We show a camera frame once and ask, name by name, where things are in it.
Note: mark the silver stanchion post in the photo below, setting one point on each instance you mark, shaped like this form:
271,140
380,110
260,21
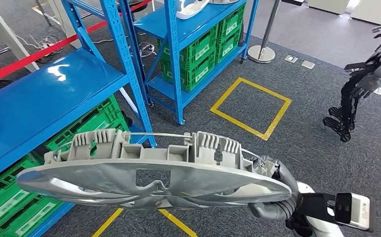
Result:
262,54

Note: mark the silver plastic wheel hubcap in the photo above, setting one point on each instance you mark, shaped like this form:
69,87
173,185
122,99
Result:
224,1
144,183

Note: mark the green plastic crate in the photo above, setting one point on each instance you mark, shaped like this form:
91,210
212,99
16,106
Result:
203,49
43,222
231,27
200,73
229,49
88,121

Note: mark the floor socket plate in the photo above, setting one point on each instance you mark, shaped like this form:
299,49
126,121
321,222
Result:
308,64
378,91
291,59

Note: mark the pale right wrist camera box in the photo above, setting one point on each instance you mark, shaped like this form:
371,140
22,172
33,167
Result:
357,211

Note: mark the white power strip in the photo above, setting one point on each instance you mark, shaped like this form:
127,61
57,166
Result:
47,42

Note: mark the white desk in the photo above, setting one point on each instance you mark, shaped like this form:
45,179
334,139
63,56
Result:
55,9
0,32

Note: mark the blue metal shelf rack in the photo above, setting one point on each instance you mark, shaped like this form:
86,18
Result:
46,98
183,27

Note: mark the black humanoid robot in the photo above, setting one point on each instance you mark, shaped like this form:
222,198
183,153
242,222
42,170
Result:
347,104

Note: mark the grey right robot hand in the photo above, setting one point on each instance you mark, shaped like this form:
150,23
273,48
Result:
285,180

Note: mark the red barrier belt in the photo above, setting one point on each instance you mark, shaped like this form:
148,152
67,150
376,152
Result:
29,59

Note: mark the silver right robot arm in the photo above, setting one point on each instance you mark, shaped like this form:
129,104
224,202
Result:
314,229

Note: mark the white plastic cover part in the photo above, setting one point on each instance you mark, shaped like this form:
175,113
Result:
190,9

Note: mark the white cabinet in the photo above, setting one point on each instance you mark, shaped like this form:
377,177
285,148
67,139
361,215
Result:
377,11

